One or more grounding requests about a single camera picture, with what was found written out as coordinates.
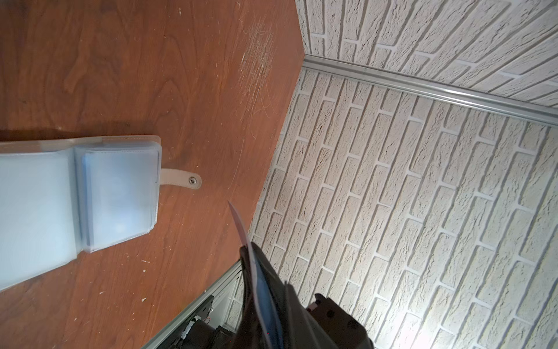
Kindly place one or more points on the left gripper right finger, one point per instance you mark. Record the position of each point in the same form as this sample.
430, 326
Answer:
300, 330

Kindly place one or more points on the aluminium rail frame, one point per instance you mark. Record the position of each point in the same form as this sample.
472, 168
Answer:
211, 320

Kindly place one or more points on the right corner aluminium post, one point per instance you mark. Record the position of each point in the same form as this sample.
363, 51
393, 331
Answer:
437, 91

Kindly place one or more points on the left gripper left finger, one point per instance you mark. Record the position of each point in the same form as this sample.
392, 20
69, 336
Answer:
249, 332

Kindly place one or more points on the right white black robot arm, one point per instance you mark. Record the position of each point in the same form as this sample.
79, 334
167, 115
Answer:
339, 326

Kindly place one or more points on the tan leather card holder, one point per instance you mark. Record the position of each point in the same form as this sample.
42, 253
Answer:
63, 197

